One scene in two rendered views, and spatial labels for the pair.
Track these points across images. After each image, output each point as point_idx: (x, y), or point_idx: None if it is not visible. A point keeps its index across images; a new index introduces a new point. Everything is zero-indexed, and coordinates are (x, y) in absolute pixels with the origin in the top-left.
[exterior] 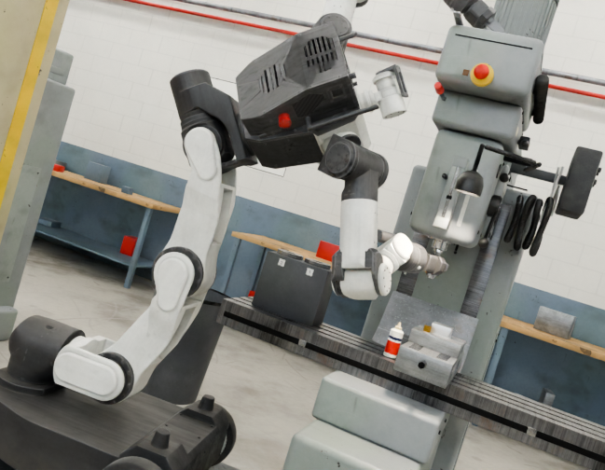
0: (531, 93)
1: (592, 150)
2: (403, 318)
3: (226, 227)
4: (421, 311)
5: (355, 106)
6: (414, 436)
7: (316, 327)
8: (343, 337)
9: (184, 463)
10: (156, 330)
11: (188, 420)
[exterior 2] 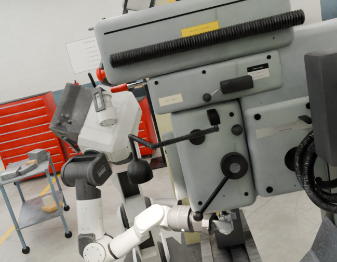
0: (143, 63)
1: (312, 58)
2: (324, 247)
3: (140, 188)
4: (336, 244)
5: (76, 134)
6: None
7: (223, 249)
8: (233, 261)
9: None
10: None
11: None
